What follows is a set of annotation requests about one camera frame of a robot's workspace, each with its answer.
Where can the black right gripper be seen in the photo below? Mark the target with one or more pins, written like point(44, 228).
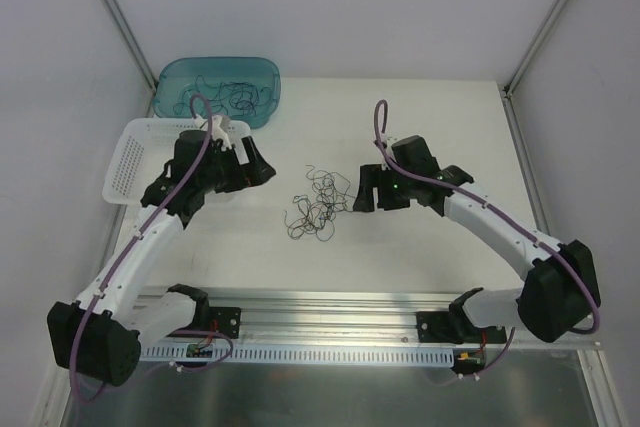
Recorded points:
point(379, 187)

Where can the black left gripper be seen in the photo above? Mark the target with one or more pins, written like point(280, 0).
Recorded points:
point(242, 165)

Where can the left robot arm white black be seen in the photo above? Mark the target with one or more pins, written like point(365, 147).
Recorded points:
point(99, 335)

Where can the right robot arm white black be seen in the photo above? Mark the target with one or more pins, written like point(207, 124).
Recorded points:
point(559, 291)

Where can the teal translucent plastic tub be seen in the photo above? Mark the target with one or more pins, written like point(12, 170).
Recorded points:
point(247, 89)

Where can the white perforated plastic basket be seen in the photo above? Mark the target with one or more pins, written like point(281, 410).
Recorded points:
point(142, 151)

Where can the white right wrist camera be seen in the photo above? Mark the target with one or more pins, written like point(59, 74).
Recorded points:
point(387, 139)

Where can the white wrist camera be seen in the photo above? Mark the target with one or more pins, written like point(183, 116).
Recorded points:
point(387, 139)
point(217, 126)

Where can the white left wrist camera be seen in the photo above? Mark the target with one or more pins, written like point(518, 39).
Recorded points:
point(217, 126)

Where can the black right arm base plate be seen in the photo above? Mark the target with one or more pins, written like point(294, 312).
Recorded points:
point(454, 328)

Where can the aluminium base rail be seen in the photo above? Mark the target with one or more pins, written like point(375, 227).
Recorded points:
point(329, 318)

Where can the right aluminium frame post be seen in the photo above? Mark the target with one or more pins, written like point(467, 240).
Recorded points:
point(543, 31)

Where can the aluminium frame post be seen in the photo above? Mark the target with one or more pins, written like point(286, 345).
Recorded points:
point(543, 31)
point(125, 31)

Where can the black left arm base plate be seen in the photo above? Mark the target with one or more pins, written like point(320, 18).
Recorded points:
point(224, 320)

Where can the white slotted cable duct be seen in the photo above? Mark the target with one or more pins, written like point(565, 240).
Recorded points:
point(186, 352)

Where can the left aluminium frame post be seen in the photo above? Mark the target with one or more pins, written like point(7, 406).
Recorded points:
point(125, 31)

